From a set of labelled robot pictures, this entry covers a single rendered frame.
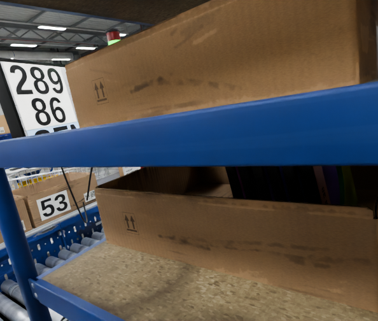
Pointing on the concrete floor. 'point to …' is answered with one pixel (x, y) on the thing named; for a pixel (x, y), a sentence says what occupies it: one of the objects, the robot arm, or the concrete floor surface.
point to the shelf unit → (118, 141)
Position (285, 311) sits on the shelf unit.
